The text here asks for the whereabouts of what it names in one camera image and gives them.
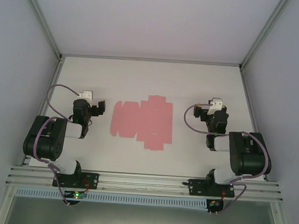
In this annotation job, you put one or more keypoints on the pink paper box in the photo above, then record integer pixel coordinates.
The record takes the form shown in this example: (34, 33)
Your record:
(154, 122)

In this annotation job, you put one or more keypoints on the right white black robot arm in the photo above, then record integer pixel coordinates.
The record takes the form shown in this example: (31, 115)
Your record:
(248, 160)

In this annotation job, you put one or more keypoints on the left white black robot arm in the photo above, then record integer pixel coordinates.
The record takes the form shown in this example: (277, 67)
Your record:
(42, 140)

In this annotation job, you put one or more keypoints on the grey metal sheet panel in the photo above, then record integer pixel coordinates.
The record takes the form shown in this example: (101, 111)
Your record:
(141, 221)

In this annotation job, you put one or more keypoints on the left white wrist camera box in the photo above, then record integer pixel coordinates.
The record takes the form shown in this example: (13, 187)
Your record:
(86, 94)

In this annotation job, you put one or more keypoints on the right aluminium side rail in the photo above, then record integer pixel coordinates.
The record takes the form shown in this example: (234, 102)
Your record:
(248, 98)

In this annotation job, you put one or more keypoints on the aluminium side rail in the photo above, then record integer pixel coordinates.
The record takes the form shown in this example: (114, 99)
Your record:
(248, 98)
(53, 79)

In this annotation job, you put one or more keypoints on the left aluminium side rail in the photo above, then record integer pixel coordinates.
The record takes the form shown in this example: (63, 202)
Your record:
(53, 79)

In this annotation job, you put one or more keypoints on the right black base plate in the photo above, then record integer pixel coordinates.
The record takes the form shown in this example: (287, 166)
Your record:
(198, 188)

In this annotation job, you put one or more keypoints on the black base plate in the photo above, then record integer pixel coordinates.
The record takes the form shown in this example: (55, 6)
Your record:
(198, 188)
(90, 181)

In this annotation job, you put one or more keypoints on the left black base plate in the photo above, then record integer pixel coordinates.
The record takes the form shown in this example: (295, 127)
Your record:
(90, 181)

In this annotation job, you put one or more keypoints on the right aluminium frame post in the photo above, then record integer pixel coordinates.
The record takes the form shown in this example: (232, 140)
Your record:
(261, 35)

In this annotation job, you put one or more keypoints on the aluminium frame post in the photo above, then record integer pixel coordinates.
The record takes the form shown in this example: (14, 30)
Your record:
(44, 20)
(261, 35)

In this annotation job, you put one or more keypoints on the aluminium mounting rail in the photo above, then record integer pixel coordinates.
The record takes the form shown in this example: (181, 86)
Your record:
(144, 186)

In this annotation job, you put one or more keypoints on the left aluminium frame post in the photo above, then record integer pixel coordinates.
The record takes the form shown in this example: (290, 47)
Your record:
(44, 20)

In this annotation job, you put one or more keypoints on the left aluminium frame leg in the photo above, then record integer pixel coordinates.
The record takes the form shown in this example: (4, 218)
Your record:
(2, 209)

